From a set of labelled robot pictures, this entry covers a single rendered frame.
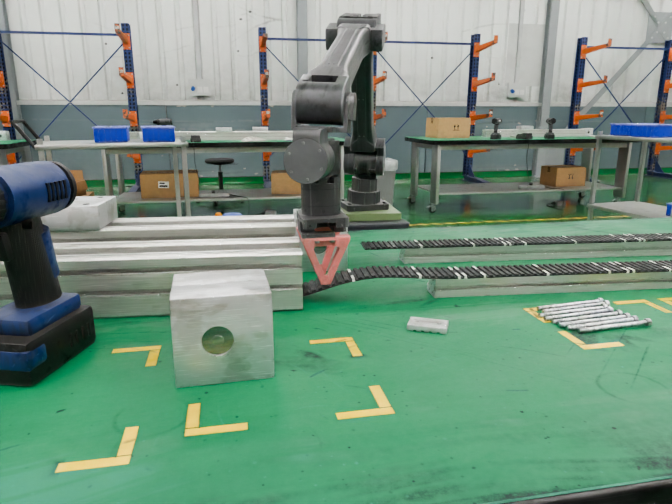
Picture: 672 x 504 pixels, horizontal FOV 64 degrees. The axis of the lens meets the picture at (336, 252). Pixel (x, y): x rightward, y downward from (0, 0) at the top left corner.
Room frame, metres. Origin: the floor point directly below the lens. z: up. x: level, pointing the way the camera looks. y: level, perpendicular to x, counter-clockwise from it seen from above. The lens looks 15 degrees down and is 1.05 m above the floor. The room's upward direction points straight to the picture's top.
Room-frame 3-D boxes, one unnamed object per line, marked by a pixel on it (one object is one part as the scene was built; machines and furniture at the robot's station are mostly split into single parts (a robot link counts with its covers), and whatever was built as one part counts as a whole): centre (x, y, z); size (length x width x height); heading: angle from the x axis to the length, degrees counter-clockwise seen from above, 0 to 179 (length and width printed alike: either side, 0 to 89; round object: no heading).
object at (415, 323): (0.65, -0.12, 0.78); 0.05 x 0.03 x 0.01; 73
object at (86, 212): (0.90, 0.47, 0.87); 0.16 x 0.11 x 0.07; 97
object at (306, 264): (0.97, 0.03, 0.83); 0.12 x 0.09 x 0.10; 7
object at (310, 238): (0.75, 0.02, 0.86); 0.07 x 0.07 x 0.09; 9
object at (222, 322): (0.56, 0.13, 0.83); 0.11 x 0.10 x 0.10; 13
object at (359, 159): (1.40, -0.08, 0.92); 0.09 x 0.05 x 0.10; 171
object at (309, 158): (0.73, 0.02, 1.02); 0.12 x 0.09 x 0.12; 171
